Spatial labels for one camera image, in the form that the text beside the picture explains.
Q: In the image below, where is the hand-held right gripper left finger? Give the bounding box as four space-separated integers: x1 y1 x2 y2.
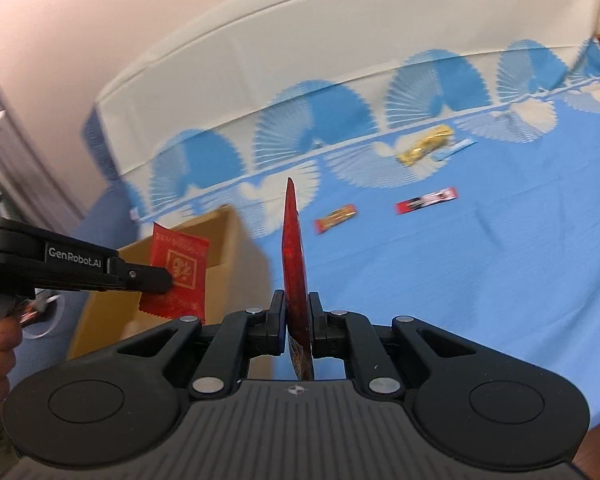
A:
115 290 287 397

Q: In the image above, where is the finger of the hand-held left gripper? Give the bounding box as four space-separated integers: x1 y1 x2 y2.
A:
105 257 175 293

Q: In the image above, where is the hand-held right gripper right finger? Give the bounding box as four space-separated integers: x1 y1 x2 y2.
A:
309 292 481 397

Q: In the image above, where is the red snack packet white print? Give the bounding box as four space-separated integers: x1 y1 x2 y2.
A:
139 221 211 325

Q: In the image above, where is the dark red snack packet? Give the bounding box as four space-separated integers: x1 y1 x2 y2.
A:
281 177 316 381

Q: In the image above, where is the brown cardboard box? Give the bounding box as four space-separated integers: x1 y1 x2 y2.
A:
67 205 276 361

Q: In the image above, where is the orange-red snack bar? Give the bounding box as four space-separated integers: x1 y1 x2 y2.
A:
314 204 359 235

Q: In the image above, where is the blue fan-print sheet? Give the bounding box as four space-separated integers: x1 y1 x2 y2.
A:
80 0 600 461

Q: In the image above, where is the red snack stick wrapper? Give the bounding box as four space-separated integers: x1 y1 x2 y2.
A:
395 186 458 216

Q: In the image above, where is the gold snack packet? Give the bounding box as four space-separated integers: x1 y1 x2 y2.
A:
397 125 453 166

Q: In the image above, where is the light blue snack packet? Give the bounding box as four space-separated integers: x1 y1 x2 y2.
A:
432 139 478 162

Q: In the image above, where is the white charging cable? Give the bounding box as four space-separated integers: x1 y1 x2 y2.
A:
22 294 65 337

